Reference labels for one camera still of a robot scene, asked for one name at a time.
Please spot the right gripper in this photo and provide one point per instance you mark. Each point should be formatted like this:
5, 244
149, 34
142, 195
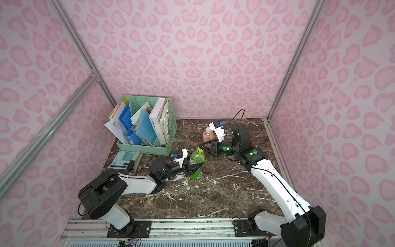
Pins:
215, 148

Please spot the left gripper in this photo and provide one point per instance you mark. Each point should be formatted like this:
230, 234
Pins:
184, 166

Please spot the pink drink bottle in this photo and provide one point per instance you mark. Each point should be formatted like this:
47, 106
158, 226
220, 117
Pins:
208, 136

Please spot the green soda bottle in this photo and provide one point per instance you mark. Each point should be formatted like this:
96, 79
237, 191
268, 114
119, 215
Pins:
194, 160

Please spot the green bottle cap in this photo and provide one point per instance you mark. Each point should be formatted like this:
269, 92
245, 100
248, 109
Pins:
201, 150

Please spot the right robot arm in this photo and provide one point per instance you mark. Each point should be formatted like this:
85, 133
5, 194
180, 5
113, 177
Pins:
301, 225

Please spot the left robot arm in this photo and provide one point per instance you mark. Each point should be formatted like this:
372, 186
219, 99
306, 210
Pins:
99, 197

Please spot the calculator with handset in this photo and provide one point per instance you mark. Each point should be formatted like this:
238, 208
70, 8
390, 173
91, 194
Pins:
126, 160

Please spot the light blue folder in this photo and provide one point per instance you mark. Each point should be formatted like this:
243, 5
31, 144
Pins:
145, 129

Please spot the green plastic file crate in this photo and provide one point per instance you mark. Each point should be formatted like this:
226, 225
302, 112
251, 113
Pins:
135, 103

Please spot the white books stack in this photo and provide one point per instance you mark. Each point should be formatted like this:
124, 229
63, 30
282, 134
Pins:
159, 119

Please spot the white paper sheets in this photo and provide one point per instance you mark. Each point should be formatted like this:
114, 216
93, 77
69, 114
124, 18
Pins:
115, 125

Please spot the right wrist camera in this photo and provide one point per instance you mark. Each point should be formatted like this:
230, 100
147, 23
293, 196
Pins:
218, 127

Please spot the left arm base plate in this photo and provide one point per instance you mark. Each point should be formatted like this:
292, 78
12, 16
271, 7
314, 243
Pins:
133, 229

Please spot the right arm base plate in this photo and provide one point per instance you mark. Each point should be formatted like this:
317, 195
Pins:
246, 228

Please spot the aluminium mounting rail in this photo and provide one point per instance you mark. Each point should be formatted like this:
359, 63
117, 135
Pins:
161, 229

